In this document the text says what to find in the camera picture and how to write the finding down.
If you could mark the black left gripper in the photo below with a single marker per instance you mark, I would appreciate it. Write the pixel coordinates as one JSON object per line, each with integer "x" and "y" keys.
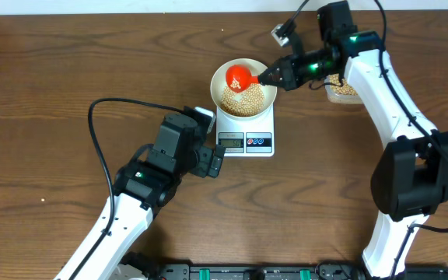
{"x": 204, "y": 153}

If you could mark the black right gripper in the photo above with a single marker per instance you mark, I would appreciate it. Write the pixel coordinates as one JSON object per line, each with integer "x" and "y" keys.
{"x": 289, "y": 79}

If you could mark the red plastic measuring scoop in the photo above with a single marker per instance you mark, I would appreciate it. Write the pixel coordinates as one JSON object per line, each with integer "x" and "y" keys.
{"x": 239, "y": 78}

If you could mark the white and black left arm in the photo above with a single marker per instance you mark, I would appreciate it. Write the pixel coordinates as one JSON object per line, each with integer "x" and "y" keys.
{"x": 142, "y": 187}

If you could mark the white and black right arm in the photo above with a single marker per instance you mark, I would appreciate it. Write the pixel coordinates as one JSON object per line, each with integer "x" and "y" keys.
{"x": 410, "y": 180}

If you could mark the soybeans in bowl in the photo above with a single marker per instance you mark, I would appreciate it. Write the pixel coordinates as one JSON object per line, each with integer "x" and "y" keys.
{"x": 245, "y": 104}

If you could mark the white digital kitchen scale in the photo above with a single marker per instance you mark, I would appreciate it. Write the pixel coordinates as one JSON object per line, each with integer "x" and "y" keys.
{"x": 246, "y": 136}

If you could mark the white ceramic bowl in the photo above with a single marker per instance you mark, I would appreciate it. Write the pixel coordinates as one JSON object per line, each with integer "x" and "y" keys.
{"x": 218, "y": 82}

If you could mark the pile of soybeans in container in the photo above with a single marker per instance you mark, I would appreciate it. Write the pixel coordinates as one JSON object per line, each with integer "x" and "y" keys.
{"x": 340, "y": 86}

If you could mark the clear plastic container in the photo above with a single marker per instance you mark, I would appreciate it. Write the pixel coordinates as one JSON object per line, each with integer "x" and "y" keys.
{"x": 341, "y": 99}

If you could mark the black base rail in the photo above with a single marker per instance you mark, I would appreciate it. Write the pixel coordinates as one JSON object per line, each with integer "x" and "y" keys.
{"x": 317, "y": 272}

